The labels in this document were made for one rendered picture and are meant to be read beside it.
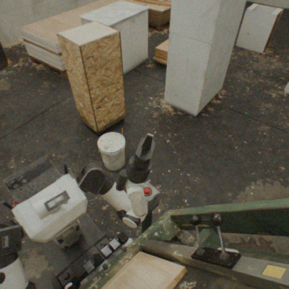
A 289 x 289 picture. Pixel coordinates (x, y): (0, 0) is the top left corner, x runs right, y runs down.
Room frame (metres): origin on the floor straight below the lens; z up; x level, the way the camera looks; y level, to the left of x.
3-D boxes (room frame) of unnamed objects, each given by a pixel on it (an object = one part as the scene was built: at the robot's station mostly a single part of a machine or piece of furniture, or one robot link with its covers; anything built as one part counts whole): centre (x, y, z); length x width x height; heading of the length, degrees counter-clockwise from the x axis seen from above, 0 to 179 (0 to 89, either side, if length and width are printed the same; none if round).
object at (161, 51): (4.15, -0.49, 0.15); 0.61 x 0.52 x 0.31; 143
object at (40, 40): (4.84, 1.10, 0.32); 2.45 x 1.06 x 0.65; 143
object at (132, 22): (4.01, 0.49, 0.48); 1.00 x 0.64 x 0.95; 143
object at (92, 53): (2.41, 0.59, 0.63); 0.50 x 0.42 x 1.25; 134
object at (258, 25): (4.90, -2.32, 0.36); 0.58 x 0.45 x 0.72; 53
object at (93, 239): (0.72, 0.64, 0.19); 0.64 x 0.52 x 0.33; 43
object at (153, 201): (0.75, -0.01, 0.84); 0.12 x 0.12 x 0.18; 43
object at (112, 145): (1.70, 0.37, 0.24); 0.32 x 0.30 x 0.47; 143
